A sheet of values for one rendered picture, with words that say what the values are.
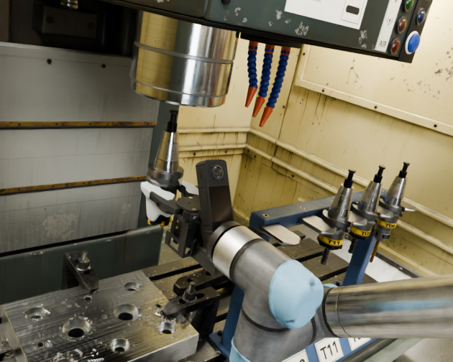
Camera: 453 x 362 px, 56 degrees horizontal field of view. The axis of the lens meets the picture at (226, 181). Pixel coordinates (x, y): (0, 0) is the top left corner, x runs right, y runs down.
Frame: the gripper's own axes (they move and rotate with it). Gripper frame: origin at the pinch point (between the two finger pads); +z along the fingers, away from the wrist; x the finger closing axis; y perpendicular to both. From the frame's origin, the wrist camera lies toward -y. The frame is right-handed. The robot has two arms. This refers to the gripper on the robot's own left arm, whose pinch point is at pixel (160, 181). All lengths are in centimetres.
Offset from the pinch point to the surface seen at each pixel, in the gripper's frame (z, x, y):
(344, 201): -18.6, 31.4, -0.2
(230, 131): 78, 90, 18
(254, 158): 71, 102, 30
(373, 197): -18.8, 42.3, 0.3
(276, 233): -16.8, 14.8, 4.8
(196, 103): -8.7, -1.9, -16.6
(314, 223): -16.6, 26.2, 4.8
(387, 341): -29, 56, 38
